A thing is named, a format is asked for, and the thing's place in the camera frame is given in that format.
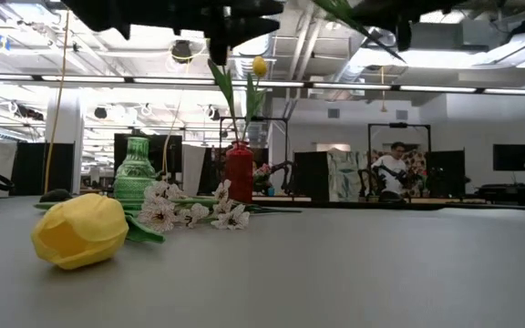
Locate black desk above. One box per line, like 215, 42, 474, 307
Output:
479, 181, 525, 206

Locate long white light bar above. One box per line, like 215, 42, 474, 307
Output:
0, 72, 525, 97

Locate black ceiling cord reel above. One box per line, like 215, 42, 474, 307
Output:
170, 39, 194, 65

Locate white artificial flower bunch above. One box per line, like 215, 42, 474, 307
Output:
120, 179, 304, 233
312, 0, 407, 64

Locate black upright panel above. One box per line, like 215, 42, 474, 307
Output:
426, 149, 467, 197

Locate yellow extension cord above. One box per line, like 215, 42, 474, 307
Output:
43, 8, 72, 195

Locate black wall monitor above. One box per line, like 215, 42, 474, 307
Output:
492, 143, 525, 172

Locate green glass vase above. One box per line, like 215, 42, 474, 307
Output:
112, 136, 159, 201

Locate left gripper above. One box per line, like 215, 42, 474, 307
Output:
170, 0, 287, 66

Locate black display screen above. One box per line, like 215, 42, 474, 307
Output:
113, 132, 184, 177

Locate dark rounded object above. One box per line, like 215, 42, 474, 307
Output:
38, 188, 75, 204

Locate green painted panel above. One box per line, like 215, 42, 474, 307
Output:
328, 149, 373, 201

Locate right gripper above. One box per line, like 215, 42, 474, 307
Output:
357, 0, 427, 52

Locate red vase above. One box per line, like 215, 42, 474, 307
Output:
224, 139, 254, 205

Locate black cabinet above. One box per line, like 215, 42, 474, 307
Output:
293, 150, 330, 202

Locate black partition panel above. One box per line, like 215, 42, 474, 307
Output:
10, 142, 76, 197

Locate person in white shirt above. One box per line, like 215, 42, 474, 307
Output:
371, 140, 412, 197

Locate yellow cord with plug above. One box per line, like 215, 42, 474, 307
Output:
160, 40, 209, 177

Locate floral patterned panel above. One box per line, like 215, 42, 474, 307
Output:
406, 149, 427, 188

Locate grey table mat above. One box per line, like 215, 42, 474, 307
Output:
0, 195, 525, 328

